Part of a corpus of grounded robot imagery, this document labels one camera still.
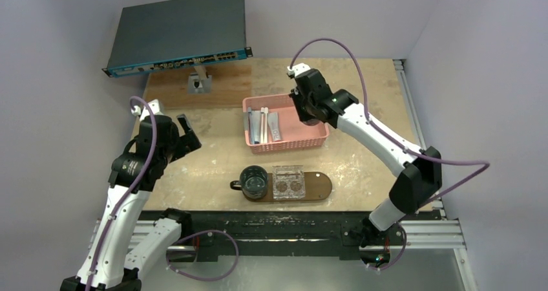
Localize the pink plastic basket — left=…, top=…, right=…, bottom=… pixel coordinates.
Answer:
left=242, top=94, right=330, bottom=154

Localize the clear glass toothbrush holder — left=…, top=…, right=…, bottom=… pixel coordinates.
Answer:
left=272, top=165, right=306, bottom=200

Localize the dark grey mug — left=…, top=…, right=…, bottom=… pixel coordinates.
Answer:
left=229, top=166, right=269, bottom=200

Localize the oval wooden tray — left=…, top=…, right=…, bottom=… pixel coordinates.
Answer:
left=244, top=172, right=332, bottom=203

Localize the dark blue mug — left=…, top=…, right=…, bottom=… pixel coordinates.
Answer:
left=303, top=118, right=324, bottom=127

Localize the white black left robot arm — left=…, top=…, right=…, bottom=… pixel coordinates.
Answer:
left=60, top=114, right=202, bottom=290

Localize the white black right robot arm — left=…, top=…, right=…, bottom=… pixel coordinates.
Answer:
left=287, top=63, right=442, bottom=244

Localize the blue capped toothpaste tube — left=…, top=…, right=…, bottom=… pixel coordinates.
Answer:
left=248, top=110, right=260, bottom=145

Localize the brown wooden board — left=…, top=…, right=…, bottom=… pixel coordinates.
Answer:
left=144, top=62, right=252, bottom=109

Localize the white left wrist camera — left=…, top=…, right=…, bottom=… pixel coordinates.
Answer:
left=142, top=99, right=164, bottom=118

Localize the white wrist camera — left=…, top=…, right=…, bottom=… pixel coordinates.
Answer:
left=286, top=63, right=311, bottom=78
left=142, top=99, right=164, bottom=118

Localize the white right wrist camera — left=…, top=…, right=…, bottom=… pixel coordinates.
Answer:
left=286, top=63, right=311, bottom=78

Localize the grey metal bracket stand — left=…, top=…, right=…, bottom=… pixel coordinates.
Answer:
left=187, top=65, right=213, bottom=94

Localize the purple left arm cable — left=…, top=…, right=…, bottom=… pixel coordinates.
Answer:
left=83, top=95, right=158, bottom=291

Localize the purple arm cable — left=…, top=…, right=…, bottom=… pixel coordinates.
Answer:
left=83, top=95, right=158, bottom=291
left=289, top=38, right=490, bottom=204

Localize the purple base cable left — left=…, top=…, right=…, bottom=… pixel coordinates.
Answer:
left=165, top=230, right=240, bottom=282

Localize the grey blue network switch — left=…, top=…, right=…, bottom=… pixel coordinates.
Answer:
left=102, top=0, right=253, bottom=78

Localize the black table front rail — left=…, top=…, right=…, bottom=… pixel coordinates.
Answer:
left=131, top=211, right=446, bottom=263

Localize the aluminium frame rail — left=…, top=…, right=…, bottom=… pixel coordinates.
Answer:
left=393, top=59, right=467, bottom=252

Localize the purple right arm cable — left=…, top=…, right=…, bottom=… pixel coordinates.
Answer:
left=289, top=38, right=490, bottom=204

